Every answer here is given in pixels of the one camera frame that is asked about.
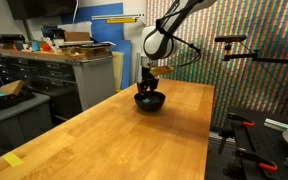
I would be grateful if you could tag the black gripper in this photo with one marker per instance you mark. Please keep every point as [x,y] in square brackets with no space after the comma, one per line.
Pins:
[148,71]

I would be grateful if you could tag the green cube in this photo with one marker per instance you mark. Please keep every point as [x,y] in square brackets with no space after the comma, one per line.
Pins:
[146,100]

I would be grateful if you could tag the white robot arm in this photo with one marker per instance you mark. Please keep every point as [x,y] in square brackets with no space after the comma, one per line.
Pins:
[159,43]

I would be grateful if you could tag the dark bowl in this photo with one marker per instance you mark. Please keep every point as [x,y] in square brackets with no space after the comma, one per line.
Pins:
[149,104]

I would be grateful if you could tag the beige panel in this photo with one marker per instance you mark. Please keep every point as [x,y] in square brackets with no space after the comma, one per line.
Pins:
[117,70]

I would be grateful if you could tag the grey drawer cabinet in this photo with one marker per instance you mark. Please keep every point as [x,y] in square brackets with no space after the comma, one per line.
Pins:
[90,80]

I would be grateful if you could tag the blue board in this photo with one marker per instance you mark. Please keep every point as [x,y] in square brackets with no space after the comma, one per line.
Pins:
[112,33]

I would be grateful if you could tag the yellow bar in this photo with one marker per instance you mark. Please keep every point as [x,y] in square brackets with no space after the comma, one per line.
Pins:
[121,20]

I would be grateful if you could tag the brown cardboard box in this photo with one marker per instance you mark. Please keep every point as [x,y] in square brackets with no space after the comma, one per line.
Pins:
[77,36]

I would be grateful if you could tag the black side table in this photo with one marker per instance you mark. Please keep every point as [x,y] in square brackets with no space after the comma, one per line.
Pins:
[267,140]

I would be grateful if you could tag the dark monitor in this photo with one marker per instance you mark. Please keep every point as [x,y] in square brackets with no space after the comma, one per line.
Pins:
[40,8]

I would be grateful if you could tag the grey storage bin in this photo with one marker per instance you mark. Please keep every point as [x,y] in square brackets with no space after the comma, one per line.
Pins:
[17,120]

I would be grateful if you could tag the cardboard block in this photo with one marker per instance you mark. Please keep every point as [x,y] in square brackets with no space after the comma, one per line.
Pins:
[12,87]

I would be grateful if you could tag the tan wrist camera box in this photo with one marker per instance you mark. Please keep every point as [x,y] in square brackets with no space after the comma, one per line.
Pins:
[162,70]

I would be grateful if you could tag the black camera on stand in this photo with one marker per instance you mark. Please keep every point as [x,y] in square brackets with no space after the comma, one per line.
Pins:
[230,38]

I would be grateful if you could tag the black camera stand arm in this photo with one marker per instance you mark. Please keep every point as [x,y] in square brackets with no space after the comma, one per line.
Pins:
[267,59]

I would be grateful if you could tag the aluminium rail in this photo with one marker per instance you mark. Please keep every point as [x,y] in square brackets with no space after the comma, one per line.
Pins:
[276,124]

